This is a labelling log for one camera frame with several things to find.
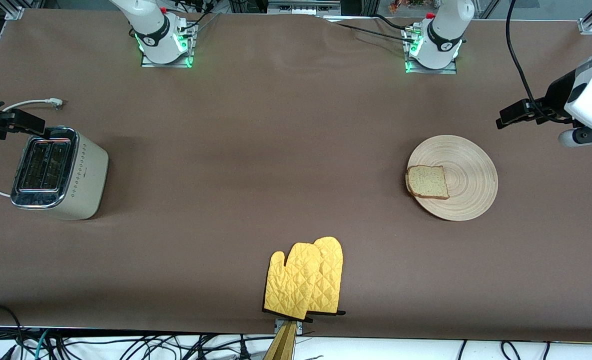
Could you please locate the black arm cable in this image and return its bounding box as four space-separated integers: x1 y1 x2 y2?
506 0 554 121

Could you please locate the long black base cable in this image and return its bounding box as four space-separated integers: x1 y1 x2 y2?
332 21 410 42

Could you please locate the short black base cable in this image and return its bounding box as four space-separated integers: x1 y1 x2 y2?
375 14 407 30

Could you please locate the white toaster power cable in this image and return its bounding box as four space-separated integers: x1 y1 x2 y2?
0 98 64 198

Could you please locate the cream chrome two-slot toaster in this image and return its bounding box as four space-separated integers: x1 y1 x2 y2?
10 126 109 221

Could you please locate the teal cable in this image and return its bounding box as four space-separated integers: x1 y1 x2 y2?
35 329 51 360

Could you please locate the round wooden ringed plate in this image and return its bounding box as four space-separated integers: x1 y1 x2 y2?
407 134 499 222

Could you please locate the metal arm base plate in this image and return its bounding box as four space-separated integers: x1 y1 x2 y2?
405 27 459 75
141 22 195 68

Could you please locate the small metal bracket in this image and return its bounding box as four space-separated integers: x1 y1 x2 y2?
274 319 304 336

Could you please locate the slice of brown bread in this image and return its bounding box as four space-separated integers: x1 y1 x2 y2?
406 165 450 201

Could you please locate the yellow quilted oven mitt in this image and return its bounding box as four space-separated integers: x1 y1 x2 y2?
306 236 346 317
263 242 322 321

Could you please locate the brown table cover sheet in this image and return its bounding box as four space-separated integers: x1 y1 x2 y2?
0 7 592 343

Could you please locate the wooden beam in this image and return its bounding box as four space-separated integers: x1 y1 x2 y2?
263 322 296 360

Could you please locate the grey equipment box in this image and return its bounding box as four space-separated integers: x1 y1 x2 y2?
267 0 341 16

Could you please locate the black base cable bundle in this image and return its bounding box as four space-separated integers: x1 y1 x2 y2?
176 0 217 32

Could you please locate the black looped floor cable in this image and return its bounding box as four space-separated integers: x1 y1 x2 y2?
0 303 24 351

